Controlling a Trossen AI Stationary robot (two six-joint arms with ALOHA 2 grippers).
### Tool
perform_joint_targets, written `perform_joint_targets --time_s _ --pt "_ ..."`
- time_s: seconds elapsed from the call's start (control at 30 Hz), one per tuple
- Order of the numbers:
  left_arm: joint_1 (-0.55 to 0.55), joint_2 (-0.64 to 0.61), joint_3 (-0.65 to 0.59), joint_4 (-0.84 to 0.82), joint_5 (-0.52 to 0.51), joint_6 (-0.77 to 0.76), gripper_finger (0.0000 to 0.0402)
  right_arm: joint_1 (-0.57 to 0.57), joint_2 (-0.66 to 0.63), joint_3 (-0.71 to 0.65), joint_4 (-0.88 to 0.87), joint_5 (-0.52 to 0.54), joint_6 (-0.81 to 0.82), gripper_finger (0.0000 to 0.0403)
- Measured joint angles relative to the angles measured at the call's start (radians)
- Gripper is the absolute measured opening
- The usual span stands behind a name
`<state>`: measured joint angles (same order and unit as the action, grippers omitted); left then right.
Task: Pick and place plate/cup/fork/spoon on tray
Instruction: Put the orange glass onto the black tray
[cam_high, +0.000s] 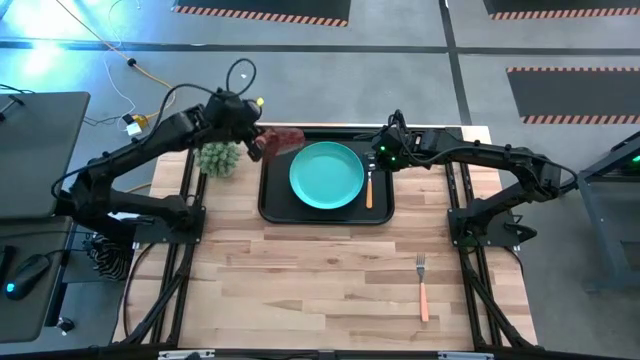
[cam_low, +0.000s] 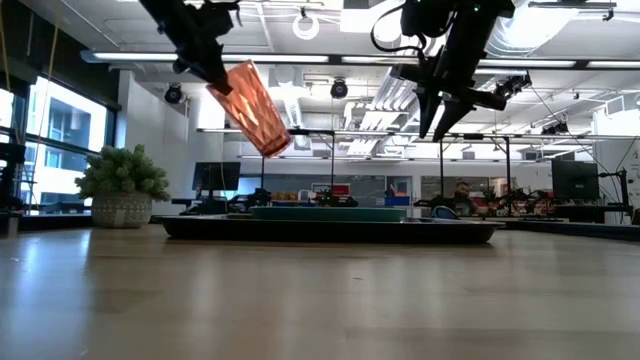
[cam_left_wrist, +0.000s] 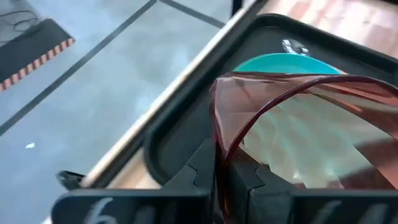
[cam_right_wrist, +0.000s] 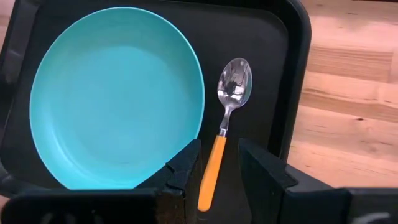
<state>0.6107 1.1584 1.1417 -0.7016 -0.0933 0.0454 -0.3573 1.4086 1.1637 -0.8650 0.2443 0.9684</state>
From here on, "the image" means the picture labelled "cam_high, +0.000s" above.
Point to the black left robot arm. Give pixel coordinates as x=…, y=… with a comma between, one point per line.
x=140, y=145

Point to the white label sheet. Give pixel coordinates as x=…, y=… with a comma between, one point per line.
x=120, y=216

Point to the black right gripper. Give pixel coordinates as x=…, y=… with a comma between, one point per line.
x=395, y=147

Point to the black aluminium table frame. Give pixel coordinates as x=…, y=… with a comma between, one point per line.
x=470, y=280

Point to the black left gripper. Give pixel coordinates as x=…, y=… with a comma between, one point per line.
x=230, y=115

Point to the dark metal cart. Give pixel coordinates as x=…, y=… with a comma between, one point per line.
x=605, y=210

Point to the black white striped object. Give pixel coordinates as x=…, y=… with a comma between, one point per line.
x=110, y=260

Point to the dark grey desk panel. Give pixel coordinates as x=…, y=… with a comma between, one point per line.
x=40, y=150

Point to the black plastic tray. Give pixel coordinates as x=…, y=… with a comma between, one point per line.
x=280, y=200

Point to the teal plate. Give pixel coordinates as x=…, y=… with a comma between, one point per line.
x=326, y=175

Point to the black mat with hazard stripes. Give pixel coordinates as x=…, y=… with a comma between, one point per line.
x=560, y=6
x=260, y=6
x=575, y=95

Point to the white power adapter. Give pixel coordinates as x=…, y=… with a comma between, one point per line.
x=134, y=129

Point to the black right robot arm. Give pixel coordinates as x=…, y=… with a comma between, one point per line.
x=500, y=160

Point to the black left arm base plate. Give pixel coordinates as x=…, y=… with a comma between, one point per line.
x=155, y=232

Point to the red translucent cup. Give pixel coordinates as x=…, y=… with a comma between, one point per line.
x=285, y=142

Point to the black computer mouse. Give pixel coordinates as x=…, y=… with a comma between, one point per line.
x=25, y=277

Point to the yellow plug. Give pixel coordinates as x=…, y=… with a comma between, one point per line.
x=141, y=121

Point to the silver metal bracket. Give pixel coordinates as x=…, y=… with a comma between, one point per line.
x=186, y=354
x=465, y=356

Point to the black caster wheel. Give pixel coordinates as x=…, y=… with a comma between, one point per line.
x=65, y=325

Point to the dark grey desk surface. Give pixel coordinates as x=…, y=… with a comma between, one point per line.
x=30, y=320

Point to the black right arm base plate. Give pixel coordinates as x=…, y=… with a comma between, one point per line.
x=495, y=235

